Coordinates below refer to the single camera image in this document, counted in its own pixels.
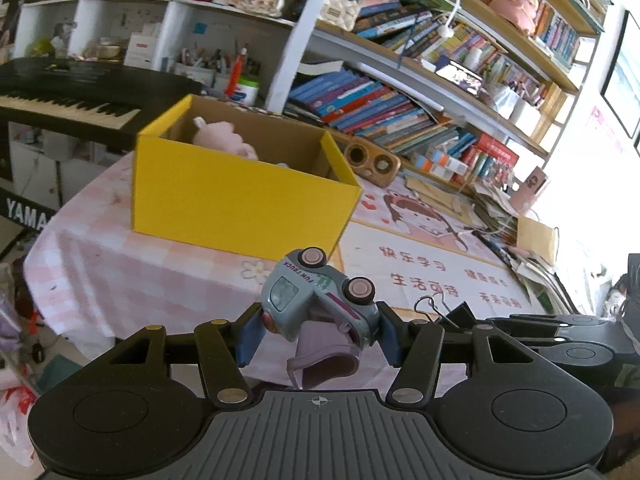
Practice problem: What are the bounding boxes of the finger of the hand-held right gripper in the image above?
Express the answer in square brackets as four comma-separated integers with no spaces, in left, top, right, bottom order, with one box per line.
[487,317,566,348]
[510,313,601,328]

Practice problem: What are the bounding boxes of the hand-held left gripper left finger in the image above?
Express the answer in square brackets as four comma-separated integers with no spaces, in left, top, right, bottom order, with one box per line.
[107,302,266,407]

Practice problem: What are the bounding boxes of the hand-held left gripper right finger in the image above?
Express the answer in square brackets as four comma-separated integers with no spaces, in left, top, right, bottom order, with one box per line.
[375,301,536,405]

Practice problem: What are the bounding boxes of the black binder clip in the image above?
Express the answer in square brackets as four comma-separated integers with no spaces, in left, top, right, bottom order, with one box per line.
[414,296,476,332]

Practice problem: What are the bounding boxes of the grey blue toy truck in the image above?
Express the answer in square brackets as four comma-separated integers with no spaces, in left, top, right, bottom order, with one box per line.
[261,247,381,390]

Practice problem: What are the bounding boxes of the yellow cardboard box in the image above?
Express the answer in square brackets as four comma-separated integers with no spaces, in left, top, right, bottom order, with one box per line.
[131,93,363,262]

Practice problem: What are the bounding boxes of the pink pig plush toy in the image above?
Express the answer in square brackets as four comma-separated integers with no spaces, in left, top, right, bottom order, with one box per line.
[191,116,261,161]

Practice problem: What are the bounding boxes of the brown paper envelope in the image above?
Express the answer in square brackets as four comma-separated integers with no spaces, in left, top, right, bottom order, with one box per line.
[515,216,560,267]

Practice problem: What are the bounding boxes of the pile of papers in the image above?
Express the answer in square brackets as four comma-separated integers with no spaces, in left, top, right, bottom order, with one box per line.
[470,180,576,321]

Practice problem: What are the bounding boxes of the pink white small box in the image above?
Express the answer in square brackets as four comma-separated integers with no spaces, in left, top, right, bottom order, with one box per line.
[510,166,549,213]

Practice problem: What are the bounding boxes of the flat brown paper sheets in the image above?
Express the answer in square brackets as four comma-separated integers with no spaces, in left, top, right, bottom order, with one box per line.
[402,170,476,213]

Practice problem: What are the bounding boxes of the red books set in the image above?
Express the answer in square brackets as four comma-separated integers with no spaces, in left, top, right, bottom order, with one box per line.
[470,132,521,186]

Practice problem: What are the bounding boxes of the orange white small carton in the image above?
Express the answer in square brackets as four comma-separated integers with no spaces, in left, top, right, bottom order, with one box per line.
[411,154,453,180]
[429,146,471,173]

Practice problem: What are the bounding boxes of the wooden retro speaker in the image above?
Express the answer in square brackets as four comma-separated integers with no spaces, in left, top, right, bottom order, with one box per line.
[344,135,402,188]

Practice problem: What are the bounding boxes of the teal cloth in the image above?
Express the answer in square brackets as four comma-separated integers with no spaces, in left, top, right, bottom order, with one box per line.
[40,355,83,396]

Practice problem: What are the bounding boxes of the white storage cup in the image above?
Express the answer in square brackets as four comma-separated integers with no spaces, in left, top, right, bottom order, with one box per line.
[492,85,526,121]
[510,99,543,133]

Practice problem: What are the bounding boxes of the row of blue leaning books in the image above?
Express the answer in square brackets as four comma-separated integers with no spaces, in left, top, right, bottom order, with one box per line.
[287,71,481,161]

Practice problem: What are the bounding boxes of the black framed picture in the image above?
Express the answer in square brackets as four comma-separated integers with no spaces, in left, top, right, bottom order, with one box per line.
[601,10,640,153]

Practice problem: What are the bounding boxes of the white tub green lid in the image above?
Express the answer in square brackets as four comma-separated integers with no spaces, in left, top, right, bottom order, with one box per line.
[234,77,261,107]

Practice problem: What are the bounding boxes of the white red plastic bag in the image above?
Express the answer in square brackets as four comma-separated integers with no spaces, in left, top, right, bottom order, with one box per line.
[0,385,38,468]

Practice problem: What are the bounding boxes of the smartphone with lit screen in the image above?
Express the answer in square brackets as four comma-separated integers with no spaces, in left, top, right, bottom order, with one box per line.
[435,59,485,97]

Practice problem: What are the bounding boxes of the black keyboard stand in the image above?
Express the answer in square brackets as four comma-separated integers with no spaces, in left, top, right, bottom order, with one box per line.
[0,150,66,233]

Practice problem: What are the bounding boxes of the red white glue bottle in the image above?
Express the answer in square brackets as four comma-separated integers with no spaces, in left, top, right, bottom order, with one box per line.
[226,49,249,102]

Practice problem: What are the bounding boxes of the white pen holder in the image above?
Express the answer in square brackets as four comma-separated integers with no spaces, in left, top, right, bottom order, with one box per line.
[175,62,216,86]

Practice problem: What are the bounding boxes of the bunch of pens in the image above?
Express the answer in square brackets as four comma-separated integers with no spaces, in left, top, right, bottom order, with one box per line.
[177,47,263,78]

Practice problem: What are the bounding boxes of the white red carton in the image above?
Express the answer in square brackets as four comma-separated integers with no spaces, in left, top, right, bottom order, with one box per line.
[124,34,160,68]

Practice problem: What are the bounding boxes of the white wooden bookshelf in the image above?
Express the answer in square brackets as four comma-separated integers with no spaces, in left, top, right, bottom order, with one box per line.
[265,0,616,196]

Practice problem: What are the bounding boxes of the row of colourful thin books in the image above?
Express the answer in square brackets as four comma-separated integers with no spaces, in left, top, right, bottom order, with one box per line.
[355,0,506,68]

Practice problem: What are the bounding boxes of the black electronic piano keyboard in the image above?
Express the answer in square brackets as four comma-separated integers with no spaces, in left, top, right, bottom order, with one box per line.
[0,56,203,153]

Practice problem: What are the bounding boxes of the pink round plush bag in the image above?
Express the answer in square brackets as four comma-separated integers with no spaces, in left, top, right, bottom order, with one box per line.
[487,0,541,36]

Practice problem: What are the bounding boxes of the white quilted handbag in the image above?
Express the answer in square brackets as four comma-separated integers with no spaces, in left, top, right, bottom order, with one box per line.
[320,0,362,31]

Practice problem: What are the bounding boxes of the white cabinet shelf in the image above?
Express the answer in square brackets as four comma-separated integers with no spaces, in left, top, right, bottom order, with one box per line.
[12,0,301,106]

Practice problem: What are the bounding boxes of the pink wall poster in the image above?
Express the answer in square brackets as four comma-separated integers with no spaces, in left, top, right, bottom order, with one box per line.
[589,105,626,158]

